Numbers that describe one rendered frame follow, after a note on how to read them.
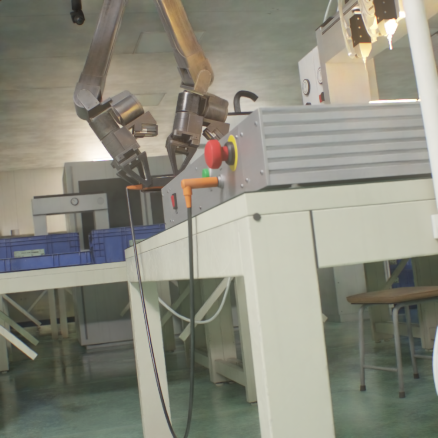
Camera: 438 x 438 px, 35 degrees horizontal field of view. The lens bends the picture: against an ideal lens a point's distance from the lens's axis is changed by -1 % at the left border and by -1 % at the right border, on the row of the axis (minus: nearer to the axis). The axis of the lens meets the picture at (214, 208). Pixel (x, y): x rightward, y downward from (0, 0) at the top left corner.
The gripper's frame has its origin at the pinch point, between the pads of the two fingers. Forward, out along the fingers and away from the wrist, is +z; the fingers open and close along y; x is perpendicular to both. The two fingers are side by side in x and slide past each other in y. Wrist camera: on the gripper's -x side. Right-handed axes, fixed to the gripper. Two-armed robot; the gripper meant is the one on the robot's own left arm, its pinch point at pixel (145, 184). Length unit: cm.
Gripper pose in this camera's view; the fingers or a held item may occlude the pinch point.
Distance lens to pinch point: 166.6
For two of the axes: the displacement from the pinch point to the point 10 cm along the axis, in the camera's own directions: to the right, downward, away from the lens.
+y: -2.5, 1.1, 9.6
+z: 5.7, 8.2, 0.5
